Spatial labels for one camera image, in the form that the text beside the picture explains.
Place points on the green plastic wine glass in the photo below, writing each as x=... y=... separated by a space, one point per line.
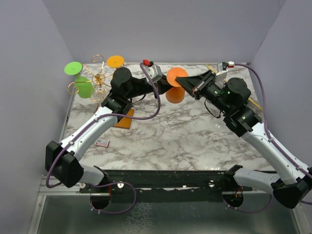
x=81 y=86

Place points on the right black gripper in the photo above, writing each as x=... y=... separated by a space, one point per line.
x=189 y=83

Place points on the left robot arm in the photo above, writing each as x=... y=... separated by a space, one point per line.
x=62 y=160

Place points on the yellow plastic wine glass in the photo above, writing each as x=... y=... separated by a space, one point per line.
x=115 y=61

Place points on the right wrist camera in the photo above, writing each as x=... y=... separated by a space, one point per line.
x=224 y=68

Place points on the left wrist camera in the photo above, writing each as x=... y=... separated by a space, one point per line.
x=152 y=71

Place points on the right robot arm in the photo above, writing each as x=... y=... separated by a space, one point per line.
x=292 y=179

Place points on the gold wire glass rack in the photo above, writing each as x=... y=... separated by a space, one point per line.
x=100 y=75

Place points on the small red white box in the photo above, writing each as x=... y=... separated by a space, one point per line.
x=102 y=143

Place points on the clear wine glass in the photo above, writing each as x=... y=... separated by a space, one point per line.
x=99 y=94

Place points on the small whiteboard on stand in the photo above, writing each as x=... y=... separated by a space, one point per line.
x=234 y=86

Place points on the orange plastic wine glass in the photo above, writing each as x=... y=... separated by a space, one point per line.
x=176 y=93

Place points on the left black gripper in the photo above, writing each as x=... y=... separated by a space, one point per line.
x=163 y=86

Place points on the black metal base rail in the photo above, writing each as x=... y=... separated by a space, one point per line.
x=126 y=186

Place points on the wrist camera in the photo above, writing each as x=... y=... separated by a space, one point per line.
x=152 y=71
x=224 y=68

